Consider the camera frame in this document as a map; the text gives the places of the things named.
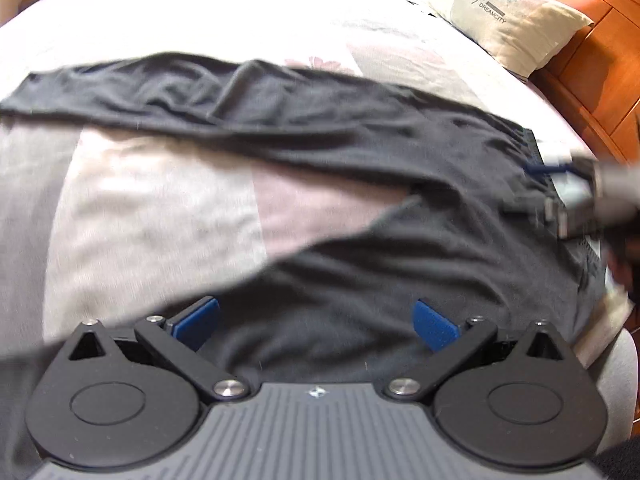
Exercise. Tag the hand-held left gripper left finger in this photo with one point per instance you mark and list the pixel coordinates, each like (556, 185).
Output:
(197, 317)

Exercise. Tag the large beige printed pillow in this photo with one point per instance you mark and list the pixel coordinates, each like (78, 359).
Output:
(510, 20)

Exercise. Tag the wooden headboard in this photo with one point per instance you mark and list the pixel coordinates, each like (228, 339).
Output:
(610, 70)

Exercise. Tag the dark grey pants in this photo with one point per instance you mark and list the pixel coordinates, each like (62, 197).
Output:
(350, 160)

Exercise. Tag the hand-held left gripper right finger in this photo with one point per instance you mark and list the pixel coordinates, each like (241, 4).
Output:
(435, 325)

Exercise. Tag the patchwork floral bed sheet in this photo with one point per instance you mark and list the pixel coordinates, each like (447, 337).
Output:
(150, 210)

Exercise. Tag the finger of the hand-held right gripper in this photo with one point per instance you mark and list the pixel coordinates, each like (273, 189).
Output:
(547, 166)

